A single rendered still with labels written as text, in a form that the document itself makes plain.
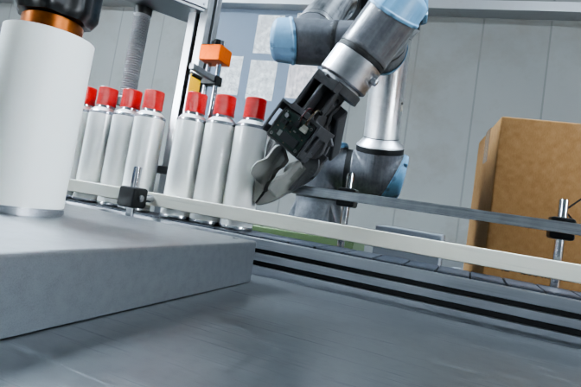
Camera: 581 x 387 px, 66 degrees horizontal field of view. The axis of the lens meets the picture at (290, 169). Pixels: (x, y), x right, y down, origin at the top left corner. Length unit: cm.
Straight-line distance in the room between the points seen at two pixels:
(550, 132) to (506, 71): 248
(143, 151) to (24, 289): 49
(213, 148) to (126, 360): 46
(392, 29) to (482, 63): 265
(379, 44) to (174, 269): 39
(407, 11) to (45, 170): 47
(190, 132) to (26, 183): 30
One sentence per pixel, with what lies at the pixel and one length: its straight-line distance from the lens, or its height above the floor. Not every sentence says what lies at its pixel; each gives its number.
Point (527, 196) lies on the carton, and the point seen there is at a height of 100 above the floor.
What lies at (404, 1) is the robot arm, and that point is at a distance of 64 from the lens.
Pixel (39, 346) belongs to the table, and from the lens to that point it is 31.
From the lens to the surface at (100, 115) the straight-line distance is 86.
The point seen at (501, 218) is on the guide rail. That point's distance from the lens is 65.
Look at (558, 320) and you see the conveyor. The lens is 57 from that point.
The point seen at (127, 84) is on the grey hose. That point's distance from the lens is 99.
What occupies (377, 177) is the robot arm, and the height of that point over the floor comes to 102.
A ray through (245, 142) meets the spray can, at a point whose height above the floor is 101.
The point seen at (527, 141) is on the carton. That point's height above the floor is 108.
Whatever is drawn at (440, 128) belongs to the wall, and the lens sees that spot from 314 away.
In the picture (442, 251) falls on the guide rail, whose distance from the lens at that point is 57.
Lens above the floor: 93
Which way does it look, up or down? 4 degrees up
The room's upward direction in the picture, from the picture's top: 9 degrees clockwise
